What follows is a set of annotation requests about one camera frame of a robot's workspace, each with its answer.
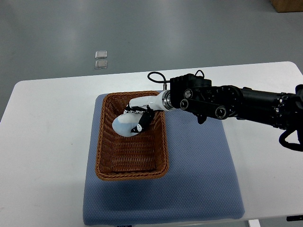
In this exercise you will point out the white table leg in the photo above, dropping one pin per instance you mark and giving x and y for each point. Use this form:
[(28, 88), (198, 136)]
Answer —
[(254, 223)]

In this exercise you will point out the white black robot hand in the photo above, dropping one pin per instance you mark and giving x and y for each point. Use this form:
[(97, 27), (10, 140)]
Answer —
[(140, 105)]

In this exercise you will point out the brown cardboard box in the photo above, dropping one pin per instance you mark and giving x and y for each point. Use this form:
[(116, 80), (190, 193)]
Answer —
[(285, 6)]

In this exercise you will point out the blue quilted mat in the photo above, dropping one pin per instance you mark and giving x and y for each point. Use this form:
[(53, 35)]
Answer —
[(201, 183)]

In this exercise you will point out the brown wicker basket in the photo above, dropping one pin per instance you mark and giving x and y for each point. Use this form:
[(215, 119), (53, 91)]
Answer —
[(143, 156)]

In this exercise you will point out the metal floor plate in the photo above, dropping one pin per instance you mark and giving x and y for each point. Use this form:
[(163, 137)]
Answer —
[(100, 54), (101, 64)]

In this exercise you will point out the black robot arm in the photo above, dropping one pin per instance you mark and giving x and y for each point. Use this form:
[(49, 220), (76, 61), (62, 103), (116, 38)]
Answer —
[(195, 94)]

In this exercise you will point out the lower metal floor plate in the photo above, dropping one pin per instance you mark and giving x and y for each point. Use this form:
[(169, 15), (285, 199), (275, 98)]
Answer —
[(101, 64)]

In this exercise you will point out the upper metal floor plate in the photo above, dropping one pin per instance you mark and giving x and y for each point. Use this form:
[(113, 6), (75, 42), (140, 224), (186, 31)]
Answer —
[(100, 54)]

